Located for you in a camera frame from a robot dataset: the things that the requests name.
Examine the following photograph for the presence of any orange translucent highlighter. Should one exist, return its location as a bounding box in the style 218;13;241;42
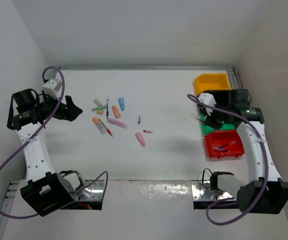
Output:
112;105;121;119

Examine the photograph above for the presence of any blue gel pen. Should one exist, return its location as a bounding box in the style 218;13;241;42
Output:
106;99;109;120

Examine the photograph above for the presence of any red bin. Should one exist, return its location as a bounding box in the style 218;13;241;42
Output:
204;130;244;159

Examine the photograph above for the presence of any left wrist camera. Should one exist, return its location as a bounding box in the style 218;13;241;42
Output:
42;78;62;100

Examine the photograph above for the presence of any left base plate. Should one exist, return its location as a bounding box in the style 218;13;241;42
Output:
79;180;105;202

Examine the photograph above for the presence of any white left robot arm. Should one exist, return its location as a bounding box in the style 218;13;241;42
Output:
7;88;85;217

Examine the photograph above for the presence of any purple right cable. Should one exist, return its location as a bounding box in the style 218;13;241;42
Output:
186;93;269;226

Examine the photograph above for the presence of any orange capped clear highlighter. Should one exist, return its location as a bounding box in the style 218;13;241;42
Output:
92;117;107;135

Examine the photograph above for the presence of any red gel pen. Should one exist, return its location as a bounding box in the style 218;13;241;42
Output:
99;119;113;137

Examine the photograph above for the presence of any purple highlighter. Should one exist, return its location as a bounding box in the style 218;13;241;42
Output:
107;118;128;129

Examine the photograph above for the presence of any blue highlighter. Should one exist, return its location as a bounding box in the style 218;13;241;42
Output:
118;97;125;111

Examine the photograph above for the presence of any black bin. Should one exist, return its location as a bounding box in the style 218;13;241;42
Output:
202;90;235;111

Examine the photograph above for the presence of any green bin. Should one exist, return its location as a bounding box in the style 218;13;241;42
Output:
200;114;235;135

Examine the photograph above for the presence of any purple cable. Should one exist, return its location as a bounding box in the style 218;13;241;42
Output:
186;93;269;226
0;66;109;220

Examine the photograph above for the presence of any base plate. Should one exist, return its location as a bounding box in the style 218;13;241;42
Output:
191;180;232;202
79;180;105;202

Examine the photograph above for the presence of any yellow eraser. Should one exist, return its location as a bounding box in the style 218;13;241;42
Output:
97;110;104;115

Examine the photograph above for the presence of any green highlighter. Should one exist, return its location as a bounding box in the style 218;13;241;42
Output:
91;104;107;112

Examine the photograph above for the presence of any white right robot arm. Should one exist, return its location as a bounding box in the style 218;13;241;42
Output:
46;96;288;214

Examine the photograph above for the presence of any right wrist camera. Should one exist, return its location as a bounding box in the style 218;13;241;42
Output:
198;92;216;117

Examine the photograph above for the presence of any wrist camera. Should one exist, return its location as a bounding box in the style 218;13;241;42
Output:
198;92;216;117
42;78;62;100

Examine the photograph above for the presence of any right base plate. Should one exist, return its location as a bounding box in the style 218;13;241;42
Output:
191;180;232;202

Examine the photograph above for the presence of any dark red capped pen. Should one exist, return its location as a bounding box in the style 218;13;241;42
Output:
212;141;237;152

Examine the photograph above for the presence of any yellow bin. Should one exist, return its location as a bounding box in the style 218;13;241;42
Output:
194;73;231;96

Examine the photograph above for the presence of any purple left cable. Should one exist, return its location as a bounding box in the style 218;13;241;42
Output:
0;66;109;220

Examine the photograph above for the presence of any grey white eraser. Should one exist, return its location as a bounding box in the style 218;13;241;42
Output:
94;99;102;106

